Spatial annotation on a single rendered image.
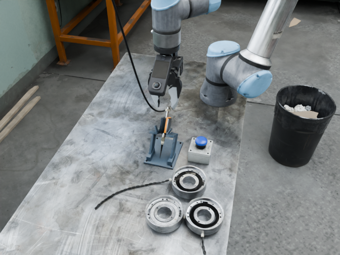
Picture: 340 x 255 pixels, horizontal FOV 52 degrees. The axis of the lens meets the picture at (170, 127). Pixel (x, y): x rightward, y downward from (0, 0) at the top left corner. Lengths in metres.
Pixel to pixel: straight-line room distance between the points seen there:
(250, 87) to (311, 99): 1.18
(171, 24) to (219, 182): 0.50
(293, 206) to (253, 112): 0.86
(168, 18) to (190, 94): 0.58
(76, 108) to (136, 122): 1.49
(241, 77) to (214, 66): 0.13
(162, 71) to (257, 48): 0.38
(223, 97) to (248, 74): 0.20
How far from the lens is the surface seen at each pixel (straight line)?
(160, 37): 0.93
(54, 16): 3.13
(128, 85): 1.49
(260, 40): 1.19
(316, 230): 2.08
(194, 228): 0.95
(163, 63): 0.96
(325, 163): 2.44
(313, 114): 2.20
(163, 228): 0.95
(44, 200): 1.10
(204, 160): 1.12
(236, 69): 1.22
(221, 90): 1.34
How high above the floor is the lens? 1.63
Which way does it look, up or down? 41 degrees down
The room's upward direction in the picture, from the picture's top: straight up
